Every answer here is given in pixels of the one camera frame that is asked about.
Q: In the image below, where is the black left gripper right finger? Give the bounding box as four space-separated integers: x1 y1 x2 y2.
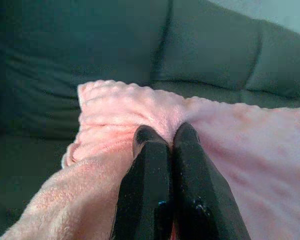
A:
169 122 252 240

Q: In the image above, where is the pink dotted pillow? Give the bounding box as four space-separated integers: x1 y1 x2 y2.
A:
0 79 300 240

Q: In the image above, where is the grey green sofa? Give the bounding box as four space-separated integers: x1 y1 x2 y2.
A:
0 0 300 240

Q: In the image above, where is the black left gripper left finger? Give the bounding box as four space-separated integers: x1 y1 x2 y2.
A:
112 124 175 240

